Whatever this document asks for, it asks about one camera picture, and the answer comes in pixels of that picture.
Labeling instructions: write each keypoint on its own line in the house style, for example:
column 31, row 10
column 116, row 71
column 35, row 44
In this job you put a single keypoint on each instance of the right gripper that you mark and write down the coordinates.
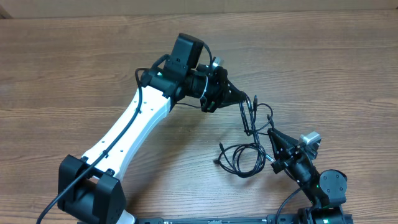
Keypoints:
column 282, row 155

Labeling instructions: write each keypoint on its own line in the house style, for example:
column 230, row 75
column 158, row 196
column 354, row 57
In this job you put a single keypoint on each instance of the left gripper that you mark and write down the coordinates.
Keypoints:
column 221, row 92

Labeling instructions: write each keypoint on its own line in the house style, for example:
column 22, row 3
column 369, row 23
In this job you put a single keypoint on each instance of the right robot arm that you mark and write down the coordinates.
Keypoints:
column 325, row 190

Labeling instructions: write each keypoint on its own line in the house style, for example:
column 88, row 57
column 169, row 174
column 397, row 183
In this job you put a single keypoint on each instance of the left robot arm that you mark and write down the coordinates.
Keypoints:
column 89, row 187

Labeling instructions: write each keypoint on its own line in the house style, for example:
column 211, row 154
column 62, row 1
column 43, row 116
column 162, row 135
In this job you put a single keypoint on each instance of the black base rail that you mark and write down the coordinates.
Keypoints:
column 214, row 221

